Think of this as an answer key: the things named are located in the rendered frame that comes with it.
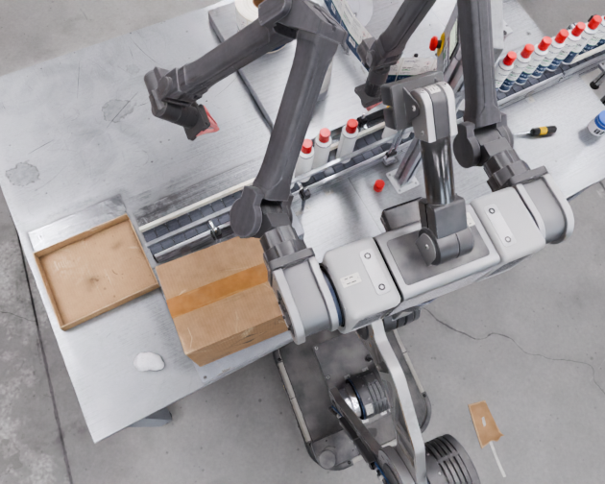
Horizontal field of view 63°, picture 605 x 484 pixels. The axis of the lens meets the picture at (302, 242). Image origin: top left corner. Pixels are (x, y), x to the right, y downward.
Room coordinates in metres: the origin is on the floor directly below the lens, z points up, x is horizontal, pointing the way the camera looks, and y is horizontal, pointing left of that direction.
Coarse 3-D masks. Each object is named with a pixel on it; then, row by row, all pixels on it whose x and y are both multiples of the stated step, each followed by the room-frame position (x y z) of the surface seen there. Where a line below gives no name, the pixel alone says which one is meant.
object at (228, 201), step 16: (528, 80) 1.35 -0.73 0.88; (544, 80) 1.38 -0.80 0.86; (496, 96) 1.25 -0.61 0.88; (384, 128) 1.03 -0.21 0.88; (368, 144) 0.95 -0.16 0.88; (384, 144) 0.96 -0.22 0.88; (400, 144) 0.99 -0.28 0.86; (352, 160) 0.88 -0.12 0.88; (320, 176) 0.80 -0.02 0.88; (240, 192) 0.68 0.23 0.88; (208, 208) 0.61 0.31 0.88; (176, 224) 0.54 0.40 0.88; (208, 224) 0.56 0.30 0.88; (176, 240) 0.48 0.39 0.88
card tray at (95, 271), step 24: (120, 216) 0.53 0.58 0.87; (72, 240) 0.43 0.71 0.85; (96, 240) 0.45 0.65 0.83; (120, 240) 0.46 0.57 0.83; (48, 264) 0.35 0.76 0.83; (72, 264) 0.36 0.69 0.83; (96, 264) 0.37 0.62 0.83; (120, 264) 0.39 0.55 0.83; (144, 264) 0.40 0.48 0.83; (48, 288) 0.27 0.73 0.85; (72, 288) 0.29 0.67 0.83; (96, 288) 0.30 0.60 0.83; (120, 288) 0.31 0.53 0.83; (144, 288) 0.32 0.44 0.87; (72, 312) 0.21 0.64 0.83; (96, 312) 0.22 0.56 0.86
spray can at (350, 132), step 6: (348, 120) 0.89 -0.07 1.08; (354, 120) 0.89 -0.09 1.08; (348, 126) 0.87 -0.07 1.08; (354, 126) 0.87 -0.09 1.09; (342, 132) 0.87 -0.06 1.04; (348, 132) 0.87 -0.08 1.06; (354, 132) 0.87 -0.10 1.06; (342, 138) 0.87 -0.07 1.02; (348, 138) 0.86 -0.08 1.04; (354, 138) 0.86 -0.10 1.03; (342, 144) 0.86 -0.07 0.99; (348, 144) 0.86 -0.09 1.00; (354, 144) 0.88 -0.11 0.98; (342, 150) 0.86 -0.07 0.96; (348, 150) 0.86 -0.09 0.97; (336, 156) 0.87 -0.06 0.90; (342, 156) 0.86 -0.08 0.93; (342, 162) 0.86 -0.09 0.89
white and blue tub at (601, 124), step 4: (600, 112) 1.24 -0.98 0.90; (604, 112) 1.25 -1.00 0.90; (596, 116) 1.24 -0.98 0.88; (600, 116) 1.23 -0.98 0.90; (604, 116) 1.23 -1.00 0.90; (592, 120) 1.24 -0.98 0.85; (596, 120) 1.22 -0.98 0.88; (600, 120) 1.21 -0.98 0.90; (604, 120) 1.21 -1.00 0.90; (592, 124) 1.22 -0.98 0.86; (596, 124) 1.21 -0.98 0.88; (600, 124) 1.20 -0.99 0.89; (604, 124) 1.20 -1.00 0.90; (592, 128) 1.21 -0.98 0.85; (596, 128) 1.20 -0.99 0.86; (600, 128) 1.20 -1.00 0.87; (604, 128) 1.19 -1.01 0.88; (592, 132) 1.20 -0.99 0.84; (596, 132) 1.20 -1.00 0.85; (600, 132) 1.19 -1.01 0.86; (604, 132) 1.20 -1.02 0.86
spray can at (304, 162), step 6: (306, 138) 0.80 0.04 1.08; (306, 144) 0.78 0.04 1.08; (312, 144) 0.78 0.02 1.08; (306, 150) 0.77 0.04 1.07; (312, 150) 0.79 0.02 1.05; (300, 156) 0.76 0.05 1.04; (306, 156) 0.76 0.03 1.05; (312, 156) 0.77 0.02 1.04; (300, 162) 0.76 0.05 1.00; (306, 162) 0.76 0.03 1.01; (312, 162) 0.78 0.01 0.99; (300, 168) 0.76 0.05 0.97; (306, 168) 0.76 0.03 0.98; (300, 174) 0.76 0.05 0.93; (306, 180) 0.76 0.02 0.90
